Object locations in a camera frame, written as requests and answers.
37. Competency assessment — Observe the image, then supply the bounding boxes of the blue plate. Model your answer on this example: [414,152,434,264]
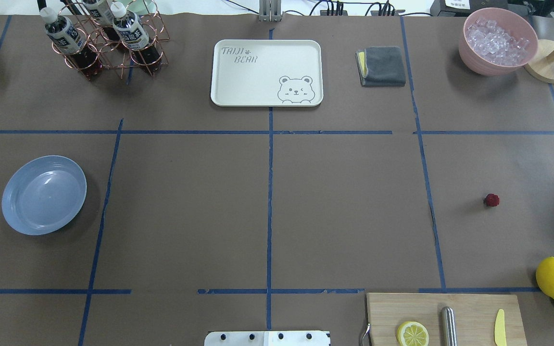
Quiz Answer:
[1,155,87,236]

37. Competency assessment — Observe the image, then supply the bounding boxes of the red strawberry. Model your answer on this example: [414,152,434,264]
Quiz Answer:
[483,193,501,208]

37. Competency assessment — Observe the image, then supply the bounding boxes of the cream bear tray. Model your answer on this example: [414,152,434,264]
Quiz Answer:
[210,39,324,107]

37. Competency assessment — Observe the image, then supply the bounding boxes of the grey folded cloth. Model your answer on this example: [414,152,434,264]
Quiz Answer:
[355,46,406,87]

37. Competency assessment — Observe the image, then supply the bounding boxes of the half lemon slice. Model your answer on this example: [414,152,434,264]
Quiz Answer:
[396,321,429,346]

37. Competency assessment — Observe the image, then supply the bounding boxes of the steel knife sharpener rod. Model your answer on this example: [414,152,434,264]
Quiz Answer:
[441,306,458,346]

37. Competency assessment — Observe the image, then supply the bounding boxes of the wooden cutting board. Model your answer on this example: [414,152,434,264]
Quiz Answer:
[366,293,528,346]

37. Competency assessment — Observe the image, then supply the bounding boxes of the pink bowl of ice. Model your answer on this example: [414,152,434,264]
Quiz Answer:
[459,7,538,76]

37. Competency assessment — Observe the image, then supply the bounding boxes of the yellow plastic knife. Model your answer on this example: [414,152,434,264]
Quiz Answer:
[494,309,506,346]

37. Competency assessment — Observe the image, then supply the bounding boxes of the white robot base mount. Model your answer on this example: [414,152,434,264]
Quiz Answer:
[204,330,331,346]

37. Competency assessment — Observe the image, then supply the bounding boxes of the copper wire bottle rack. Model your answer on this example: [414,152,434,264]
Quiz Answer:
[38,0,170,80]

